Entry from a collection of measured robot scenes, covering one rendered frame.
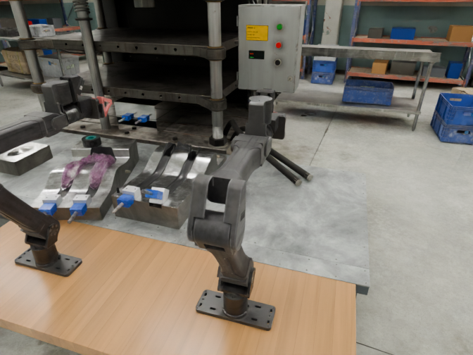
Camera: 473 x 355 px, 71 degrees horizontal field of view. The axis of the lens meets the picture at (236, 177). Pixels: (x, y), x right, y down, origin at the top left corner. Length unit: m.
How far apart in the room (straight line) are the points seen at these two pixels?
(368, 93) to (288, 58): 3.03
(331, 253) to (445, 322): 1.19
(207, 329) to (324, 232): 0.53
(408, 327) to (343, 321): 1.16
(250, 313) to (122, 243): 0.50
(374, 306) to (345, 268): 1.05
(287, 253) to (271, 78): 0.97
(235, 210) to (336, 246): 0.64
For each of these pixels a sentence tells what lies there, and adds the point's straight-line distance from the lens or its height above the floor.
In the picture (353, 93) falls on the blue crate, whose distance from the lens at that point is 4.69.
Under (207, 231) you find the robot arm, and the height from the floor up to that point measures 1.16.
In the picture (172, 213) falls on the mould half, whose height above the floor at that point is 0.87.
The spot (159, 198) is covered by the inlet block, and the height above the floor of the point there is 0.92.
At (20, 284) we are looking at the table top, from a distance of 1.16.
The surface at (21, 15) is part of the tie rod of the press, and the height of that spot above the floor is 1.41.
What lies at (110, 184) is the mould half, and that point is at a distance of 1.38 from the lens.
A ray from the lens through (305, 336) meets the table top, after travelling 0.90.
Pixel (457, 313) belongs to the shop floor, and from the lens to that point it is 2.28.
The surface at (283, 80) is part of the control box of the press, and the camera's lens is 1.75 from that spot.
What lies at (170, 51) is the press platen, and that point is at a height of 1.26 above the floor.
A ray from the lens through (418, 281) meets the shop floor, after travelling 2.36.
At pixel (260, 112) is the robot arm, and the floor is 1.28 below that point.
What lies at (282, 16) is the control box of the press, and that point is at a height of 1.42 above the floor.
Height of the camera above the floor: 1.52
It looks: 29 degrees down
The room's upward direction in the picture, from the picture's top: straight up
